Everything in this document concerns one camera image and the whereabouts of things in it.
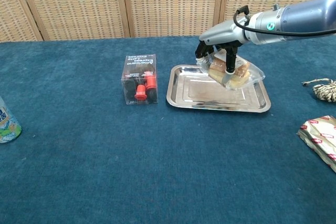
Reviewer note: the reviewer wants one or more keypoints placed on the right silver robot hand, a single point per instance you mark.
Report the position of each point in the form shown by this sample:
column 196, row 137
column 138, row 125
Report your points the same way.
column 225, row 35

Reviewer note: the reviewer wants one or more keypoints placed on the bagged sliced bread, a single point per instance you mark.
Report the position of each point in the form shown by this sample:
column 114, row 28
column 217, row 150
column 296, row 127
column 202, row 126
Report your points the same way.
column 231, row 73

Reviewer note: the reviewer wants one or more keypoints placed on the silver metal tray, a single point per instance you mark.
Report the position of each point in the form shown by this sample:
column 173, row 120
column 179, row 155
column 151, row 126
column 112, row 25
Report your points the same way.
column 210, row 95

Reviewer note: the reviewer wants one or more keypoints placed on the clear coffee capsule box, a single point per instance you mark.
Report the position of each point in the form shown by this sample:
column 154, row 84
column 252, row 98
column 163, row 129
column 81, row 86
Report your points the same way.
column 140, row 79

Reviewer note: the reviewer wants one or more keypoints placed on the woven folding screen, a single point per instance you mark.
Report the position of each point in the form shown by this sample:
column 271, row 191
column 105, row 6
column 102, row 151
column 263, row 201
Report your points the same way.
column 131, row 3

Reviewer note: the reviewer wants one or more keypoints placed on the beige twine bundle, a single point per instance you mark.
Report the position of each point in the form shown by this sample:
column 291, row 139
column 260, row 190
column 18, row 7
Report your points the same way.
column 325, row 90

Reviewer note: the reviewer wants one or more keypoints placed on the gold red foil packet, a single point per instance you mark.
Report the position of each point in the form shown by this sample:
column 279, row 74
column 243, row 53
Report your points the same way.
column 321, row 140

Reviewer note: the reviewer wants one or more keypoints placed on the blue table cloth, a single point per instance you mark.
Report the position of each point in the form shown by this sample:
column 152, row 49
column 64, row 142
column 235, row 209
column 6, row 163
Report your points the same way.
column 105, row 155

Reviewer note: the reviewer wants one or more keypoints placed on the blue green drink can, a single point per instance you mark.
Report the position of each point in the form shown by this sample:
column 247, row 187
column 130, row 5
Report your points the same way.
column 8, row 127

